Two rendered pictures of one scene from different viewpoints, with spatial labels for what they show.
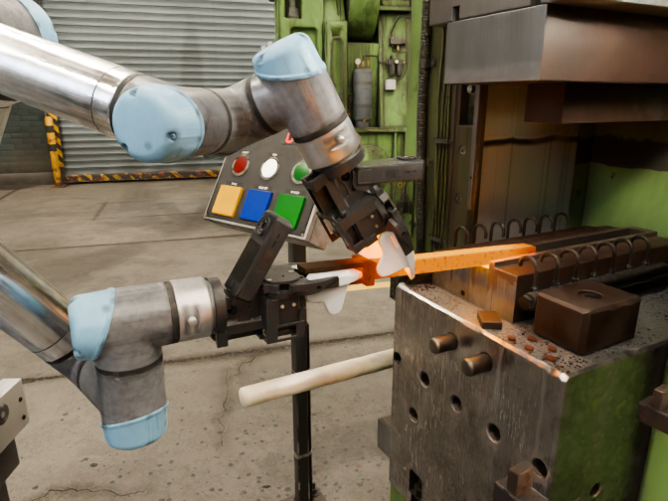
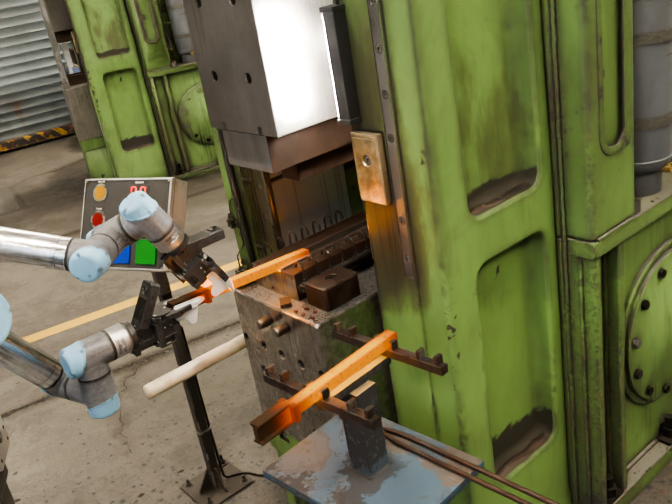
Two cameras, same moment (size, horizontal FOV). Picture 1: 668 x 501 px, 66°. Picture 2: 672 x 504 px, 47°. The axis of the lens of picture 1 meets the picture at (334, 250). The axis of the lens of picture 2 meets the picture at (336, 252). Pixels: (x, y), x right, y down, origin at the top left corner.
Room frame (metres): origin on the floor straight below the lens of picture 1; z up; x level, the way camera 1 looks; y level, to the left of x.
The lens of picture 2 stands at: (-1.09, -0.08, 1.80)
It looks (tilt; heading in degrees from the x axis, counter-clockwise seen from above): 23 degrees down; 350
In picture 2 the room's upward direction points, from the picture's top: 10 degrees counter-clockwise
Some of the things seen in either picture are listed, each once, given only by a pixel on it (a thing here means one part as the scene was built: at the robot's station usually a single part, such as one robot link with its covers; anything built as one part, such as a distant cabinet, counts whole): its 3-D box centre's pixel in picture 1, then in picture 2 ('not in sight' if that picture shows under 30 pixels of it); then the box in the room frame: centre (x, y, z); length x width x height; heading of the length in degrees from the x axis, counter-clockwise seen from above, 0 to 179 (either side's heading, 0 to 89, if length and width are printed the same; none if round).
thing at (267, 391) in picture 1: (330, 374); (207, 360); (1.08, 0.01, 0.62); 0.44 x 0.05 x 0.05; 117
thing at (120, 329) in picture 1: (123, 322); (88, 356); (0.54, 0.24, 1.00); 0.11 x 0.08 x 0.09; 117
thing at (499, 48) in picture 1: (584, 54); (310, 127); (0.91, -0.42, 1.32); 0.42 x 0.20 x 0.10; 117
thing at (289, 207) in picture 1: (288, 212); (147, 252); (1.11, 0.10, 1.01); 0.07 x 0.05 x 0.07; 52
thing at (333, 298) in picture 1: (335, 292); (191, 312); (0.65, 0.00, 0.99); 0.09 x 0.03 x 0.06; 115
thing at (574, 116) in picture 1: (605, 102); (331, 152); (0.90, -0.46, 1.24); 0.30 x 0.07 x 0.06; 117
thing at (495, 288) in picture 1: (557, 260); (331, 249); (0.91, -0.42, 0.96); 0.42 x 0.20 x 0.09; 117
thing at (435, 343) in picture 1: (442, 343); (264, 322); (0.74, -0.17, 0.87); 0.04 x 0.03 x 0.03; 117
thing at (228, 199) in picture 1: (229, 201); not in sight; (1.23, 0.26, 1.01); 0.07 x 0.05 x 0.07; 52
